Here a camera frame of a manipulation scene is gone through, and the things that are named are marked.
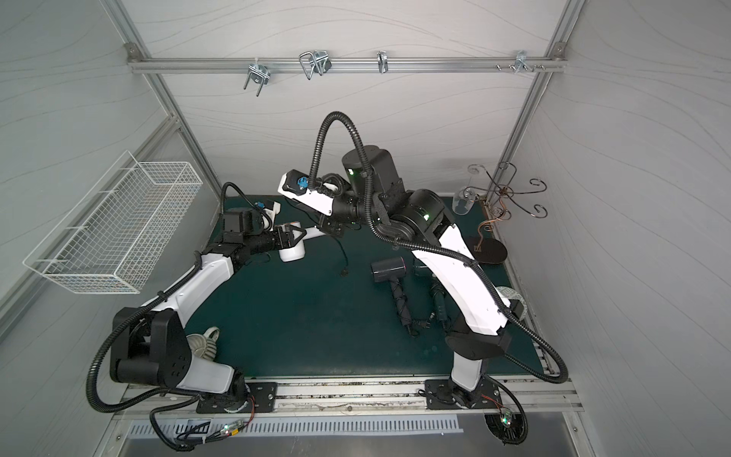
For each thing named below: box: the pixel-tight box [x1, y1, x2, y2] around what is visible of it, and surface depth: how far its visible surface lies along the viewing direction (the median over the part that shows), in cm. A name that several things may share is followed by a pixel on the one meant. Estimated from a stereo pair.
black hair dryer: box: [371, 257, 418, 337], surface depth 95 cm
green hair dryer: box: [413, 259, 449, 329], surface depth 90 cm
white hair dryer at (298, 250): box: [278, 220, 327, 262], surface depth 83 cm
